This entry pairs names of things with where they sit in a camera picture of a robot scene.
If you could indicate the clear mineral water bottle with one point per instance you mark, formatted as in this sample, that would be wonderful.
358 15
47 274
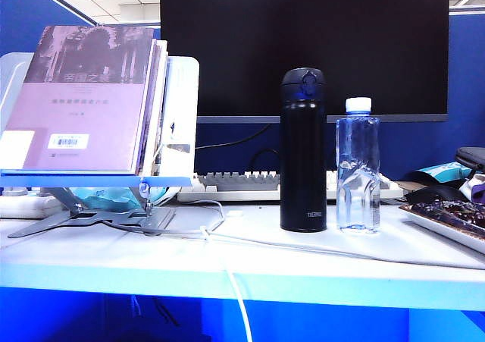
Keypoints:
358 167

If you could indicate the black thermos flask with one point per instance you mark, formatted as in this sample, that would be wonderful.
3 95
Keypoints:
303 160

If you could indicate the white grey mechanical keyboard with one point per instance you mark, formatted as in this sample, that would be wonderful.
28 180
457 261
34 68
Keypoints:
235 184

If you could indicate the white cover book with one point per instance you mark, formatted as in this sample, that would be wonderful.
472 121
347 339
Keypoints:
182 91

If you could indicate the black computer monitor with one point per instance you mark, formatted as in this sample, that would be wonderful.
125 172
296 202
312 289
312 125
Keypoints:
265 46

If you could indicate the teal plastic bag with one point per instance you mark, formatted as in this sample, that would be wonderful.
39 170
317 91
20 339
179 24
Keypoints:
106 198

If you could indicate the white metal book stand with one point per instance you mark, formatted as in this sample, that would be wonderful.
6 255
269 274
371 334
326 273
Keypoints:
94 181

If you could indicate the brown cardboard box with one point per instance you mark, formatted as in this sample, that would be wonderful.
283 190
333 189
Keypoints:
406 186

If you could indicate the purple cover book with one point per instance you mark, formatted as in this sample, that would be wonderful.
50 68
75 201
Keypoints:
83 110

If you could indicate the black computer mouse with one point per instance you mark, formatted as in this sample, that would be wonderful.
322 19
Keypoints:
432 195

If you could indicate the teal white packet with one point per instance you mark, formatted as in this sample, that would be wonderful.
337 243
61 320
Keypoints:
447 170

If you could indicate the gold plastic cherry tray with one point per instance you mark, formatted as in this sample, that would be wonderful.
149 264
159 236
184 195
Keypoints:
439 220

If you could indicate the grey fabric zip case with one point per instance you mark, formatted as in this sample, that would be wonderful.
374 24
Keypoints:
473 158

